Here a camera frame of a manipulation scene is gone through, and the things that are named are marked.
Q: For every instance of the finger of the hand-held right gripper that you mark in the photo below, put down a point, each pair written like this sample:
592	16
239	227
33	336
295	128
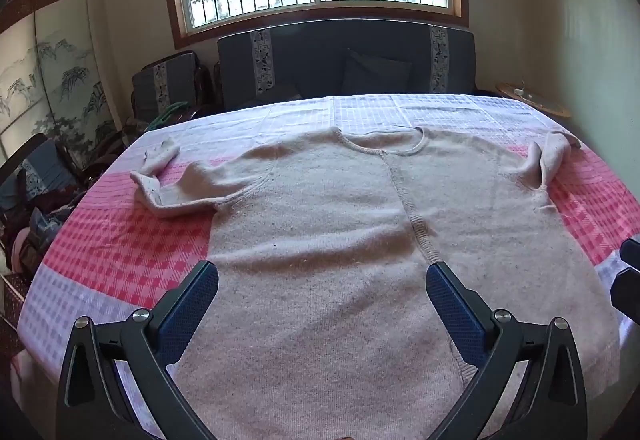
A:
627	292
631	252

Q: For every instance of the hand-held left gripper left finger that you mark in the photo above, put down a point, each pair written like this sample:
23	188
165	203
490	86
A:
192	305

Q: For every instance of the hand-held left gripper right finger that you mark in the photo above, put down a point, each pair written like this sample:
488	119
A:
452	305

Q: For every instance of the beige knitted sweater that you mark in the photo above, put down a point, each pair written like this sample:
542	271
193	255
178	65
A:
325	245

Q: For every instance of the pink and white checked blanket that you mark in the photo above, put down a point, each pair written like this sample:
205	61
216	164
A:
100	245

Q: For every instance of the round wooden side table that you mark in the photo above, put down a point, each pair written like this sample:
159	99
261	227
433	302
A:
542	103

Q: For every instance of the white charger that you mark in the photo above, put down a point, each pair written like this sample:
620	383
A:
518	91

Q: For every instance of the plain dark blue cushion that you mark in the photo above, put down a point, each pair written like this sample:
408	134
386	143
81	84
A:
375	74

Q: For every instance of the painted folding screen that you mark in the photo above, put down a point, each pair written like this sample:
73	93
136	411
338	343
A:
50	69

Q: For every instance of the dark blue sofa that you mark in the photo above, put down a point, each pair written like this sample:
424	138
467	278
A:
310	54

